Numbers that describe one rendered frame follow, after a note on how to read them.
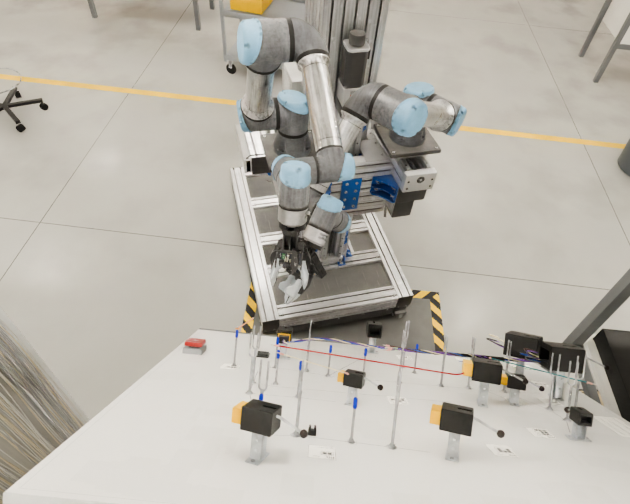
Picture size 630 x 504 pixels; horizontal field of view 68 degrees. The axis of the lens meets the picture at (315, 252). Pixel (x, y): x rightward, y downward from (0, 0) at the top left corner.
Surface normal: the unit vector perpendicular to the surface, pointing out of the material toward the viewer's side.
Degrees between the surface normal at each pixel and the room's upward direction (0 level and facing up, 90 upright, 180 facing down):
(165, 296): 0
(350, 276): 0
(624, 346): 0
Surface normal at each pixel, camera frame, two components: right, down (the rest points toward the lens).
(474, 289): 0.06, -0.65
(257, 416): -0.33, 0.01
